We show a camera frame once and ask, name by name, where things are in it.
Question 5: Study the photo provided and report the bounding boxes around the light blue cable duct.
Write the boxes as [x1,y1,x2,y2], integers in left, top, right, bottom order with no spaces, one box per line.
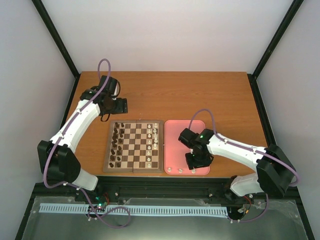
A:
[38,203,228,218]

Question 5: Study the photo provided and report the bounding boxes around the pink silicone tray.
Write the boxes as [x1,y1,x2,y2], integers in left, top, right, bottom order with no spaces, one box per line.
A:
[164,120,210,177]

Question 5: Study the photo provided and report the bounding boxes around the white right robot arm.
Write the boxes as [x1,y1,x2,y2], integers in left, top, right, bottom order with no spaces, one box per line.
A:
[178,128,298,201]

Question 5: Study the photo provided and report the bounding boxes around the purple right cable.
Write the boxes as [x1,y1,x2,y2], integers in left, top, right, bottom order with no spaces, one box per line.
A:
[188,108,301,224]

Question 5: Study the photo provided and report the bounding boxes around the purple cable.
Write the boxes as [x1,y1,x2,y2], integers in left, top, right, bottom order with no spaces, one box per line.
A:
[188,108,301,224]
[43,58,131,230]

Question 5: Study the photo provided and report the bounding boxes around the wooden chess board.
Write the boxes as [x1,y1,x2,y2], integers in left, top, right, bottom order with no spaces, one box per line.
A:
[103,120,164,173]

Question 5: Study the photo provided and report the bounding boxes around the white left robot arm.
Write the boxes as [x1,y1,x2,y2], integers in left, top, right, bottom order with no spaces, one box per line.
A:
[37,86,128,202]

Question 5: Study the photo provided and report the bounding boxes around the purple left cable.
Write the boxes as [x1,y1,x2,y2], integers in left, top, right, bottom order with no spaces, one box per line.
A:
[43,58,131,230]

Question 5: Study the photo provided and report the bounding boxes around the black aluminium frame rail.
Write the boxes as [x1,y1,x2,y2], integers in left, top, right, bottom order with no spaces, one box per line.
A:
[32,176,298,208]

